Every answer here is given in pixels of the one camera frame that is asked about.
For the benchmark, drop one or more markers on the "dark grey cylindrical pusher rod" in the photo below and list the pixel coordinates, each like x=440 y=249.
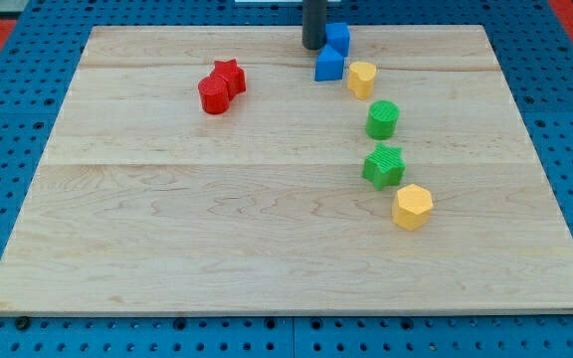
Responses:
x=313 y=23

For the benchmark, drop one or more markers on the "blue triangle block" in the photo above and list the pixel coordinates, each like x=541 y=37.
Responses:
x=329 y=65

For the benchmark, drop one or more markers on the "yellow heart block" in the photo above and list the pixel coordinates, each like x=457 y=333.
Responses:
x=361 y=78

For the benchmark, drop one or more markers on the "blue cube block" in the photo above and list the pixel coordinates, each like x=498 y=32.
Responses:
x=337 y=36

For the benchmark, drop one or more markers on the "red star block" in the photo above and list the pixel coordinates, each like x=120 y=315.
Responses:
x=233 y=75

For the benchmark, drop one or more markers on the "green cylinder block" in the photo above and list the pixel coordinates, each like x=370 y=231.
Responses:
x=382 y=119

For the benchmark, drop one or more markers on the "red cylinder block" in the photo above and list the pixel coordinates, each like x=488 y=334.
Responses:
x=214 y=95

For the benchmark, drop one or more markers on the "green star block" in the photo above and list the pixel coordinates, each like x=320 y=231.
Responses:
x=384 y=166

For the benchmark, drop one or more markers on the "light wooden board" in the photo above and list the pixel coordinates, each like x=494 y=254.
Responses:
x=143 y=204

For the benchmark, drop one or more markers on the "yellow hexagon block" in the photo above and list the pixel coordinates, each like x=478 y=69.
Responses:
x=412 y=207

